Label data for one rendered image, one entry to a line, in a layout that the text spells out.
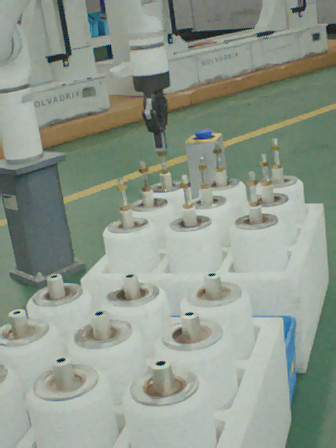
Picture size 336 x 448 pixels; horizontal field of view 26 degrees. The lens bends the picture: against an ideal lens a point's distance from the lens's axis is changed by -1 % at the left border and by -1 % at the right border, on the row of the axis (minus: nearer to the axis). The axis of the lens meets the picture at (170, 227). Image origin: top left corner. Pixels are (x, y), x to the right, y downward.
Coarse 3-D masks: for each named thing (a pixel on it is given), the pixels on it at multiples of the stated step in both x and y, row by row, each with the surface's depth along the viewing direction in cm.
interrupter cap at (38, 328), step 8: (32, 320) 100; (40, 320) 100; (0, 328) 99; (8, 328) 99; (32, 328) 99; (40, 328) 97; (48, 328) 97; (0, 336) 97; (8, 336) 97; (24, 336) 96; (32, 336) 96; (40, 336) 95; (0, 344) 95; (8, 344) 94; (16, 344) 94; (24, 344) 94
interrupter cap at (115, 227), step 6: (114, 222) 137; (120, 222) 136; (138, 222) 135; (144, 222) 135; (108, 228) 134; (114, 228) 133; (120, 228) 134; (126, 228) 133; (132, 228) 132; (138, 228) 131
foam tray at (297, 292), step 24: (312, 216) 147; (312, 240) 137; (96, 264) 139; (168, 264) 134; (288, 264) 126; (312, 264) 136; (96, 288) 132; (168, 288) 128; (264, 288) 122; (288, 288) 121; (312, 288) 136; (264, 312) 124; (288, 312) 123; (312, 312) 135; (312, 336) 134
